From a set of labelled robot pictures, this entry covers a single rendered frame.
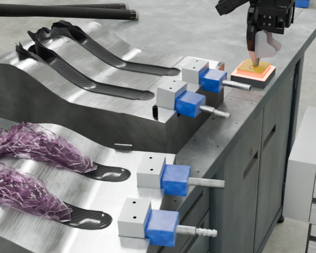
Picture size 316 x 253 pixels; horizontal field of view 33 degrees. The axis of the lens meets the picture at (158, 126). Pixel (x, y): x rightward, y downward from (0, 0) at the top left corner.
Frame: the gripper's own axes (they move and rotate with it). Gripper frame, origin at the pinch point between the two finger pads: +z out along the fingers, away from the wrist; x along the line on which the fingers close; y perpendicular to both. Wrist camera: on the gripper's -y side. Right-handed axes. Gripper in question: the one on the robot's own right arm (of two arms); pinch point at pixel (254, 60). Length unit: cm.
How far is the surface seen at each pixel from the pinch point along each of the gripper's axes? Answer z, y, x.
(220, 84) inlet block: -4.7, 1.2, -22.1
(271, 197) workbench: 61, -1, 29
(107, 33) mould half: -6.9, -29.5, -14.2
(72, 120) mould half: 0.3, -22.0, -38.4
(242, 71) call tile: 1.6, -1.6, -3.0
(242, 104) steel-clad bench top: 4.5, 2.1, -12.2
